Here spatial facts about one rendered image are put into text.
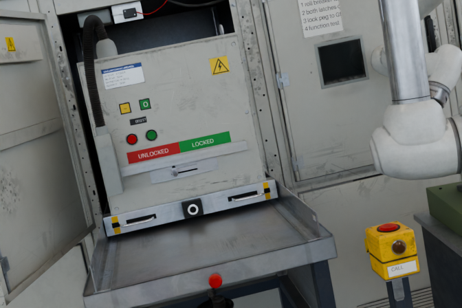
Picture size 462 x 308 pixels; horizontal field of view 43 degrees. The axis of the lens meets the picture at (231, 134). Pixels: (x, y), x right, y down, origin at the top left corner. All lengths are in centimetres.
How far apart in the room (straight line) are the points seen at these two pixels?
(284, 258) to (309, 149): 73
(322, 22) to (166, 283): 111
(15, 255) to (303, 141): 103
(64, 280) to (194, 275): 80
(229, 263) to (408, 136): 57
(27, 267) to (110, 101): 52
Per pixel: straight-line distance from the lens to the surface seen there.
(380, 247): 130
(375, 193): 224
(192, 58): 181
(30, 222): 179
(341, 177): 221
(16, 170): 176
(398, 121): 161
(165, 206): 184
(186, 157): 179
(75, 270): 216
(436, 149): 162
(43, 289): 219
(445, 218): 176
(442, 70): 200
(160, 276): 147
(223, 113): 182
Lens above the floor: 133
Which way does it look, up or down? 7 degrees down
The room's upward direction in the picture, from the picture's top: 11 degrees counter-clockwise
